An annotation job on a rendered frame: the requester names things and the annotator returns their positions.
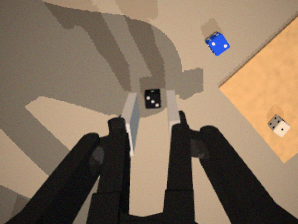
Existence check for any orange flat mat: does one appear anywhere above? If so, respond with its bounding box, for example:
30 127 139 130
218 15 298 163

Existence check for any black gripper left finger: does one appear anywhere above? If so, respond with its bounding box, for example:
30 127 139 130
5 93 140 224

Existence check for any blue die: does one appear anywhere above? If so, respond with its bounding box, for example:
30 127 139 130
205 32 230 56

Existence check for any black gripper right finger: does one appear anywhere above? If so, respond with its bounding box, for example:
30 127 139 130
162 90 298 224

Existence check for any black die with white pips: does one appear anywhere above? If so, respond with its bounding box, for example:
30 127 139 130
144 89 161 109

